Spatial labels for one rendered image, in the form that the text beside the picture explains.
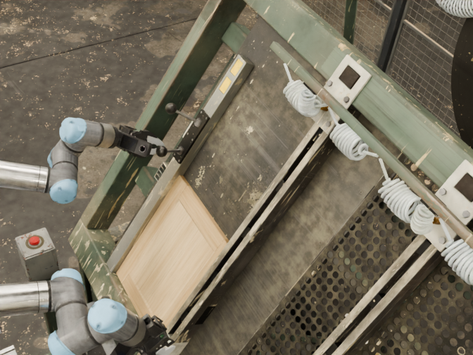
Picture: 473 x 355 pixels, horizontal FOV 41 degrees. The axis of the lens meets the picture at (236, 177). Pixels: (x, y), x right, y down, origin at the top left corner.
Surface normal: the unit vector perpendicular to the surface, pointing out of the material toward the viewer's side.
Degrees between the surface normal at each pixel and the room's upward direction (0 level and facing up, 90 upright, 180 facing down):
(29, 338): 0
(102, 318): 28
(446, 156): 58
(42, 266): 90
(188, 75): 90
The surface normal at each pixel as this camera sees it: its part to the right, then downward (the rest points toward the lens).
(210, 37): 0.50, 0.64
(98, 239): 0.52, -0.76
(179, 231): -0.69, -0.11
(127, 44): 0.08, -0.69
